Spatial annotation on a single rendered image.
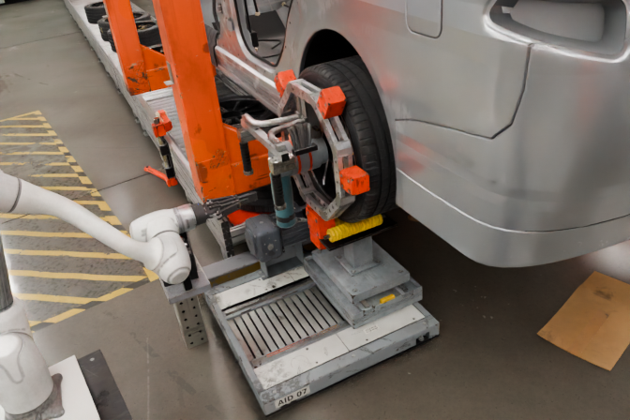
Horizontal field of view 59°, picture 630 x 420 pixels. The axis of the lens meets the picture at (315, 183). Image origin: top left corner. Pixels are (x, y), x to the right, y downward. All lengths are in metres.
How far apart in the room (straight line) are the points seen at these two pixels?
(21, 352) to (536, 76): 1.63
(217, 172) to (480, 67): 1.47
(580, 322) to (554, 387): 0.41
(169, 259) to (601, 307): 1.93
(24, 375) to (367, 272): 1.42
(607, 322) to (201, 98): 2.01
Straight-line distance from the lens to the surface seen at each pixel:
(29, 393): 2.00
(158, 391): 2.57
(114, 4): 4.30
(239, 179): 2.67
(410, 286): 2.62
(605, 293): 2.94
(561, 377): 2.52
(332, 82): 2.08
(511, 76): 1.44
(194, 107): 2.48
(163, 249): 1.79
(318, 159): 2.19
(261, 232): 2.60
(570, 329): 2.72
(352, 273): 2.55
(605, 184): 1.60
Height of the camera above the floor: 1.81
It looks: 28 degrees down
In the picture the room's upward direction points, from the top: 6 degrees counter-clockwise
